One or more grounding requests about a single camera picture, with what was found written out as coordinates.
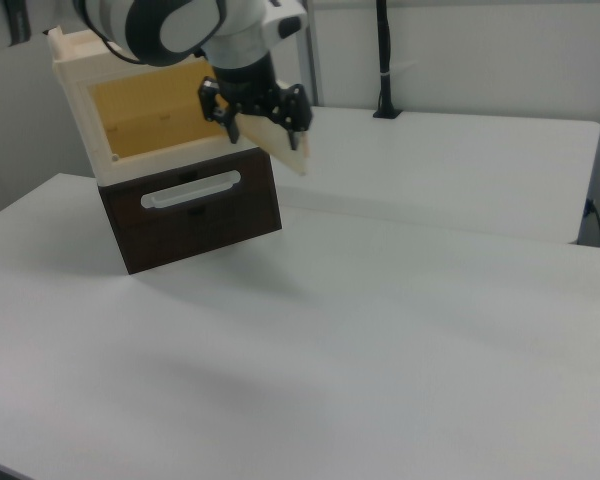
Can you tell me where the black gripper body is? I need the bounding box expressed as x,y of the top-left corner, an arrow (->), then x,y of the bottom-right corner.
213,52 -> 281,114

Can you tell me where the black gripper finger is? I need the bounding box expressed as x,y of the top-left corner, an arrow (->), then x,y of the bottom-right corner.
272,83 -> 314,150
198,76 -> 241,144

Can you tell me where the cream plastic cabinet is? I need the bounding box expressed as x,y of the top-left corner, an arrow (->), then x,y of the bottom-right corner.
47,27 -> 261,187

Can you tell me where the dark brown wooden drawer box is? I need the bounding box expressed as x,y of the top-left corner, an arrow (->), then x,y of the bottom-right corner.
98,147 -> 283,275

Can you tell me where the dark hanging object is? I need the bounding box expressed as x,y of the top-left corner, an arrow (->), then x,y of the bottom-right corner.
7,0 -> 37,47

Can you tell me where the white drawer handle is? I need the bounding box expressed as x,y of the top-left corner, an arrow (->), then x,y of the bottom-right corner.
140,169 -> 242,210

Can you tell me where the black camera pole with base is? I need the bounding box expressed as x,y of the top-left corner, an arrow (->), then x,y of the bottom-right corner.
371,0 -> 404,120

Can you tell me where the black power cable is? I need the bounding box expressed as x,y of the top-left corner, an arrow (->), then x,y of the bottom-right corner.
584,198 -> 600,247

